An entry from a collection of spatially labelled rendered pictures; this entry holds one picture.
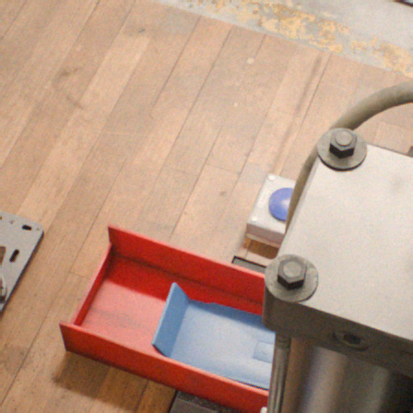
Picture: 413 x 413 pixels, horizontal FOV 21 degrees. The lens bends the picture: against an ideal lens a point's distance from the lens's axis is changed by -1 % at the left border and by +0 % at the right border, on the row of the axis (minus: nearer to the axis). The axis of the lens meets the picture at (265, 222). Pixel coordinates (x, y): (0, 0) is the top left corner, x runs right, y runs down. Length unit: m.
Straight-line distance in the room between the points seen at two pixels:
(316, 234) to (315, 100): 0.82
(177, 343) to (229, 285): 0.08
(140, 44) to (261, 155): 0.21
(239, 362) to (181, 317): 0.07
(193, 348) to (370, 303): 0.66
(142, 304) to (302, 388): 0.59
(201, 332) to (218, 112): 0.28
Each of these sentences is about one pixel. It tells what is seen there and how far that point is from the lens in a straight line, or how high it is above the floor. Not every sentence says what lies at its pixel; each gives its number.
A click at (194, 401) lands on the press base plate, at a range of 1.11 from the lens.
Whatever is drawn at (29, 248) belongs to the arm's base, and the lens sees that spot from 1.18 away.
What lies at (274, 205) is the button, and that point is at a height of 0.94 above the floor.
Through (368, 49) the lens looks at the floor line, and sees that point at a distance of 2.54.
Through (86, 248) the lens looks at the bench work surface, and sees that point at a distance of 1.19.
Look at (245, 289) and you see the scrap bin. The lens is 1.13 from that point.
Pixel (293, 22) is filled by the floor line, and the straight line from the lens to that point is 2.58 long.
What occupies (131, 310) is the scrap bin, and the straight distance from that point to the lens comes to 1.14.
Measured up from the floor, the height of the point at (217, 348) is 0.91.
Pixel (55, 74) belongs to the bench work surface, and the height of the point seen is 0.90.
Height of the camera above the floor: 1.92
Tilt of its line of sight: 58 degrees down
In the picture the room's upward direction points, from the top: 5 degrees clockwise
